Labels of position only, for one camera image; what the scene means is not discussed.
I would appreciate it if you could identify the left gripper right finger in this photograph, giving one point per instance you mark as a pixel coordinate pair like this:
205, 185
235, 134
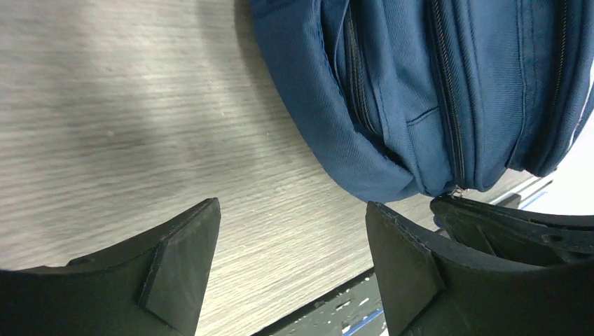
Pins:
432, 285

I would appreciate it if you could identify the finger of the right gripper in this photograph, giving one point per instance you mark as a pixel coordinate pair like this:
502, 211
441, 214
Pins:
512, 234

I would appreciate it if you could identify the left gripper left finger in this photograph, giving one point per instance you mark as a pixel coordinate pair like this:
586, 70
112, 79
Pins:
153, 283

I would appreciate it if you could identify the navy blue student backpack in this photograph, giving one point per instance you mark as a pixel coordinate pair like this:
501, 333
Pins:
397, 98

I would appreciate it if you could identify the black mounting base plate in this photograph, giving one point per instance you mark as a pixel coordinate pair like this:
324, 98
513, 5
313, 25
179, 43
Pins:
353, 308

